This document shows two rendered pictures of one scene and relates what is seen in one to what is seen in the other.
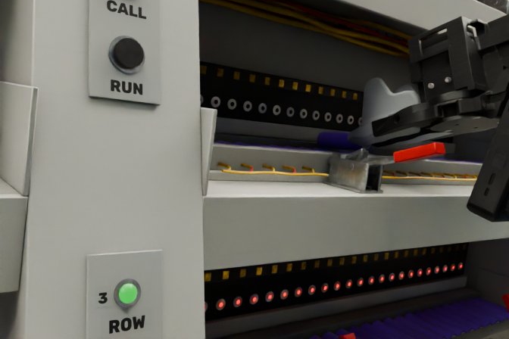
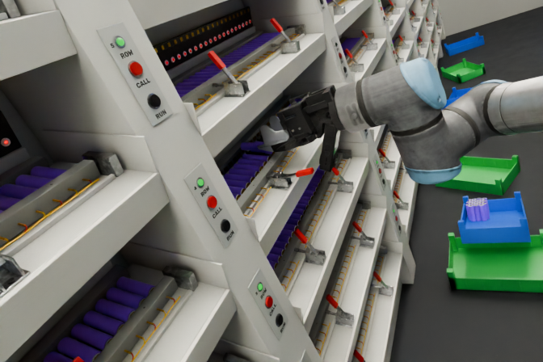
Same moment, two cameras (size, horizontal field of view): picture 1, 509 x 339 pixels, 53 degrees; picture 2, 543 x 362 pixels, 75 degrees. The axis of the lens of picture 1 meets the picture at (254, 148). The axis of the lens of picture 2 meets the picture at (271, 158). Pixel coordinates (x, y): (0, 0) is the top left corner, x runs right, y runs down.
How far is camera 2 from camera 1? 0.40 m
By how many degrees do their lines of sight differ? 33
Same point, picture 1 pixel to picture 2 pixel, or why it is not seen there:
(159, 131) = (242, 237)
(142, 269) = (258, 277)
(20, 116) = (213, 270)
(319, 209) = (282, 211)
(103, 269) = (252, 287)
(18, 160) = (220, 281)
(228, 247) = (267, 247)
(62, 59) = (214, 246)
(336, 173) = (273, 183)
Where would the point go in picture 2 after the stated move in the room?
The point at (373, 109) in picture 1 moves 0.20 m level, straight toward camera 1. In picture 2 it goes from (268, 138) to (292, 170)
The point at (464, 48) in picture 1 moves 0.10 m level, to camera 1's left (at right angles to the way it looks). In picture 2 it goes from (303, 117) to (259, 143)
